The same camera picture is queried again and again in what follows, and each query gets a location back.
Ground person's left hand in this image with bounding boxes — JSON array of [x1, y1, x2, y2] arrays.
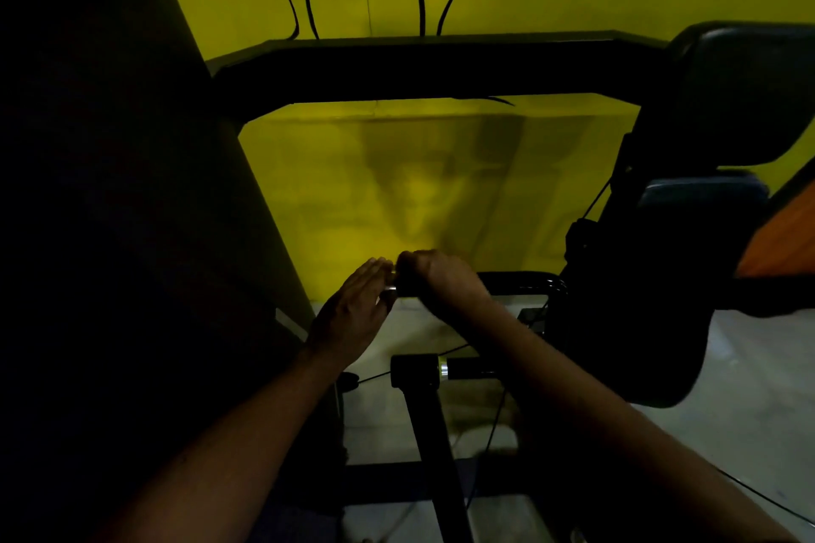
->
[[305, 255, 399, 372]]

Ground person's right hand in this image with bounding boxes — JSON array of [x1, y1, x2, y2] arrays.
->
[[394, 249, 495, 324]]

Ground black U-shaped handle chrome end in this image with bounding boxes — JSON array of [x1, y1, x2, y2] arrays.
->
[[381, 271, 568, 382]]

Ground person's right forearm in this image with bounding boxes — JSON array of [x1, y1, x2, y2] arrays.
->
[[455, 300, 797, 543]]

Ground person's left forearm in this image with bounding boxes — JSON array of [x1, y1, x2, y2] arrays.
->
[[95, 344, 342, 543]]

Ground black back pad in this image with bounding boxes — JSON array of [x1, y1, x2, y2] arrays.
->
[[547, 170, 772, 409]]

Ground dark weight stack housing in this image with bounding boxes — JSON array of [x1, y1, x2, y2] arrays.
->
[[0, 0, 348, 543]]

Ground black head pad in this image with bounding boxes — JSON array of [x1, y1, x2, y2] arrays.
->
[[627, 20, 815, 181]]

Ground orange black edged panel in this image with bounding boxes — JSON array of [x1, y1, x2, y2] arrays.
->
[[716, 157, 815, 318]]

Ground black machine base frame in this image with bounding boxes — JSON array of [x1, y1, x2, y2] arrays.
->
[[337, 355, 574, 543]]

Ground thin black hanging cable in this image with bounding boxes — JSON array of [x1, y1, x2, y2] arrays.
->
[[356, 300, 552, 509]]

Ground thin black floor cable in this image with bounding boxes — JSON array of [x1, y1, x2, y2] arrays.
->
[[716, 466, 815, 528]]

